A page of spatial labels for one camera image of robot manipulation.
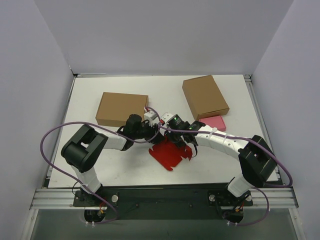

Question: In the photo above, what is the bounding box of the purple cable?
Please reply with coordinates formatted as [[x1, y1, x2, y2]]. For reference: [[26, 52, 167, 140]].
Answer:
[[39, 105, 166, 225], [158, 123, 294, 226]]

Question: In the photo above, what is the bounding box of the left brown cardboard box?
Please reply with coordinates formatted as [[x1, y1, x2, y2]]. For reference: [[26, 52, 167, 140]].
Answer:
[[95, 92, 149, 127]]

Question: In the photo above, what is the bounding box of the brown cardboard box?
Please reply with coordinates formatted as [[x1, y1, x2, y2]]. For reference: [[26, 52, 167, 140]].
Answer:
[[182, 75, 230, 121], [95, 92, 149, 127]]

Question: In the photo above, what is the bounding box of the red paper box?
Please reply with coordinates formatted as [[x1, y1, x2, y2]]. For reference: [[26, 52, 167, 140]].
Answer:
[[148, 139, 193, 172]]

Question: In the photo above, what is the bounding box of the right brown cardboard box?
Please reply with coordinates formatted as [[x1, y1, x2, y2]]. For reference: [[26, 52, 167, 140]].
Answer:
[[182, 75, 230, 121]]

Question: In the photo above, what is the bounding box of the aluminium frame rail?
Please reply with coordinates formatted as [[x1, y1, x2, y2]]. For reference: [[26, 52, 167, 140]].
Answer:
[[30, 188, 299, 210]]

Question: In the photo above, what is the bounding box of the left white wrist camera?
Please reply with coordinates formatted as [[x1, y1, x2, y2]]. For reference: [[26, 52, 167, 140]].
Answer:
[[144, 110, 159, 127]]

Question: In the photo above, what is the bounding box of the pink paper box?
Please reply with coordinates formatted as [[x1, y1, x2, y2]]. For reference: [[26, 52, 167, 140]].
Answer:
[[199, 116, 227, 132]]

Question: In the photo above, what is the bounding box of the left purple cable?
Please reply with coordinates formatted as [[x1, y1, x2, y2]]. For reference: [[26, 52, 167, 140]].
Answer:
[[39, 105, 166, 225]]

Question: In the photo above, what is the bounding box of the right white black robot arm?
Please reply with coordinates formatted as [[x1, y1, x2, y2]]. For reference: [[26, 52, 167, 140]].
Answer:
[[161, 113, 277, 198]]

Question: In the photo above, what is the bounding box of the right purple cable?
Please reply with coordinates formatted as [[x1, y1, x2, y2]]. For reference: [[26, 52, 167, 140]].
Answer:
[[158, 123, 294, 226]]

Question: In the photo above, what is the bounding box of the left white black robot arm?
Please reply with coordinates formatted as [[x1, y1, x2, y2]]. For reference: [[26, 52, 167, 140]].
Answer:
[[61, 114, 165, 206]]

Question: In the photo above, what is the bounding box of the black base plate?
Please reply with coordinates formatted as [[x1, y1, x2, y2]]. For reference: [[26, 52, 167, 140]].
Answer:
[[72, 183, 253, 223]]

